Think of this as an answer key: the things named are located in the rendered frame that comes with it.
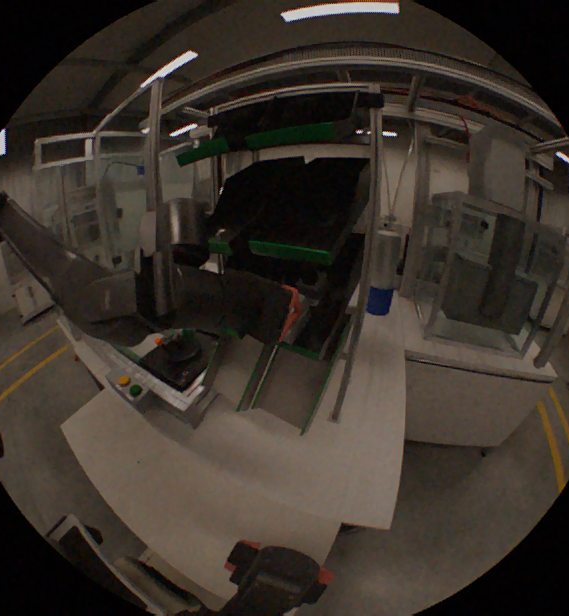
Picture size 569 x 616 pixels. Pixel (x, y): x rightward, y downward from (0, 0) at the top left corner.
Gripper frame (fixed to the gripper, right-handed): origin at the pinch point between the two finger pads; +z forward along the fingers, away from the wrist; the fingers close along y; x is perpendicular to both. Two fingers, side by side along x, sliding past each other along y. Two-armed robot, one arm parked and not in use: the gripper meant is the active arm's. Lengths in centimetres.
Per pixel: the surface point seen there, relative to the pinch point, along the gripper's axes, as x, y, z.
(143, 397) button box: 40, 34, -5
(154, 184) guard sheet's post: -23, 64, -3
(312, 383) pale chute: 15.8, -3.7, 15.1
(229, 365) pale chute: 21.3, 16.8, 10.9
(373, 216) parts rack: -19.0, -6.7, 6.9
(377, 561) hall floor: 114, -75, 48
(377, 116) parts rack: -34.8, -6.2, -1.6
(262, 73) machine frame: -90, 54, 11
